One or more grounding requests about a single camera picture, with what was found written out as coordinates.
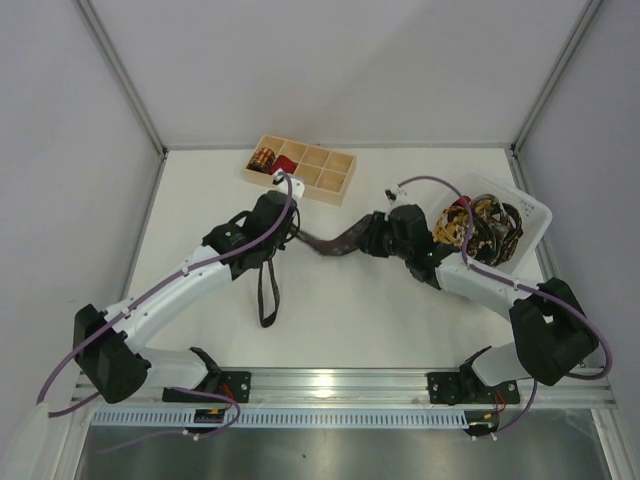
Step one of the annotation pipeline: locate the brown blue-flowered tie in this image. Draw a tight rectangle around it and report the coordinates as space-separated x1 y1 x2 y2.
257 220 360 328

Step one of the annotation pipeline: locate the white plastic basket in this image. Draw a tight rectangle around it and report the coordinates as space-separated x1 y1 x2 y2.
426 171 552 274

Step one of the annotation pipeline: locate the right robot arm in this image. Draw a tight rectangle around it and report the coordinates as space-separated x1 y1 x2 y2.
355 205 599 405

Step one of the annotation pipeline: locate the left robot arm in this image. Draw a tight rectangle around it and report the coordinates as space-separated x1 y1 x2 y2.
73 190 300 404

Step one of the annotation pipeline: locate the wooden compartment box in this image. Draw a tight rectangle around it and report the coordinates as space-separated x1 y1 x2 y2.
242 134 356 206

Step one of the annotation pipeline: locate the rolled red tie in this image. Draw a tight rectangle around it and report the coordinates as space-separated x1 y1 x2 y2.
269 155 297 175

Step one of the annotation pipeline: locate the yellow patterned tie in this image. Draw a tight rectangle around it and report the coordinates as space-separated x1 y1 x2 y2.
432 205 469 249

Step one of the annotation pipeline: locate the rolled brown patterned tie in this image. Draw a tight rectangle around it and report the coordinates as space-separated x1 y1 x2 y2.
247 147 276 174

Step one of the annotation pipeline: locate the red tie in basket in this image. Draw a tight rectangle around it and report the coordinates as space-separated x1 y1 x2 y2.
451 196 472 208

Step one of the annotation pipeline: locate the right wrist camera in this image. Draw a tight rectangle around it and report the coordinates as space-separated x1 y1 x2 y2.
385 185 407 208

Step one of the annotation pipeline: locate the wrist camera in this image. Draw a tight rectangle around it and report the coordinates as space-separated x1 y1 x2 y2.
272 169 306 202
385 185 407 208

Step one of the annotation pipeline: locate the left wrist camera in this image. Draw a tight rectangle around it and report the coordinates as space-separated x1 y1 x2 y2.
272 169 306 202

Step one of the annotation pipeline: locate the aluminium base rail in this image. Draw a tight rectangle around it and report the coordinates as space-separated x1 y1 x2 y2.
69 366 616 409

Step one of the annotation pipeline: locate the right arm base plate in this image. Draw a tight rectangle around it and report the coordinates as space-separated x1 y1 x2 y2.
426 370 521 406

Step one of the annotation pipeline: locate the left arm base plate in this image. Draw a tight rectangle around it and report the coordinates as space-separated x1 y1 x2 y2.
162 370 252 404

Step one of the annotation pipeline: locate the white slotted cable duct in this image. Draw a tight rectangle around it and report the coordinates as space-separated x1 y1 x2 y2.
91 407 469 430

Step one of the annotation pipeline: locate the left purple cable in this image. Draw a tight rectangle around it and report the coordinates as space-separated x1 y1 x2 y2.
37 172 299 454

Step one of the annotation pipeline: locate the left aluminium frame post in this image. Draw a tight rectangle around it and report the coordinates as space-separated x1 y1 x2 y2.
74 0 169 159

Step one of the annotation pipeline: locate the aluminium frame post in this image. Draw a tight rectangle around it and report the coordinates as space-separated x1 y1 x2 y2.
74 0 169 159
509 0 604 154

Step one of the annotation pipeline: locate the right aluminium frame post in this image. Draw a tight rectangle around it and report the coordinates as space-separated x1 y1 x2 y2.
509 0 604 154

